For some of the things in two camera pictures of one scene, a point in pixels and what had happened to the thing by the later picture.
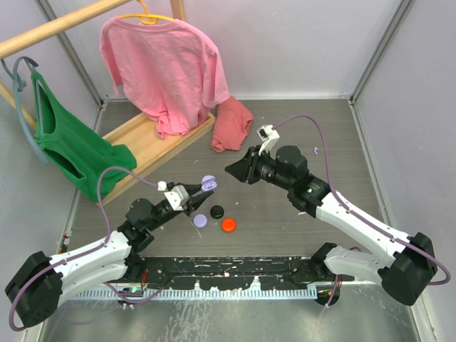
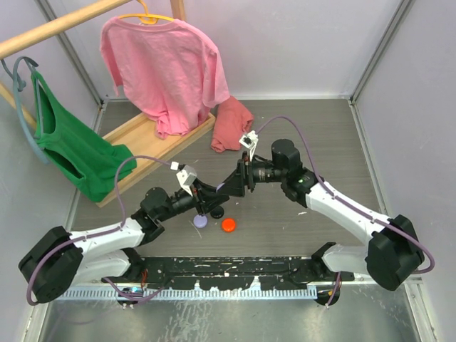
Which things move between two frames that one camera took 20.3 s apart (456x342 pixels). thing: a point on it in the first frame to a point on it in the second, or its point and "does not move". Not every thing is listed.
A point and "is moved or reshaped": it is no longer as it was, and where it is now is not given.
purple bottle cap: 209,182 is moved or reshaped
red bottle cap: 228,224 does not move
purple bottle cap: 200,221 does not move
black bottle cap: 216,211 does not move
